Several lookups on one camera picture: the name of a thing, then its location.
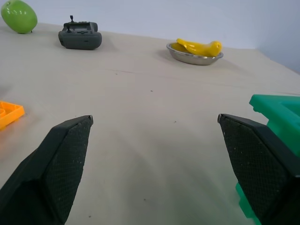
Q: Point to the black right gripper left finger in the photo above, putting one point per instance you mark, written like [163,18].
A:
[49,171]

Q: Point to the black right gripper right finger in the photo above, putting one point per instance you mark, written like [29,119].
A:
[260,168]

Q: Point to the green plastic crate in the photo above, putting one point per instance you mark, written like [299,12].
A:
[279,117]

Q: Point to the orange plastic tray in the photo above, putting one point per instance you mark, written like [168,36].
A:
[9,114]

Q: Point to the round steel bowl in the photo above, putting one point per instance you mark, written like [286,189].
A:
[194,57]

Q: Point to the yellow toy banana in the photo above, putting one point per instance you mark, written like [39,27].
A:
[201,48]

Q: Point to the dark grey remote controller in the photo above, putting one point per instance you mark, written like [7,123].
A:
[79,37]

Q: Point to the green apple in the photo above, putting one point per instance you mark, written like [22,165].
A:
[19,16]

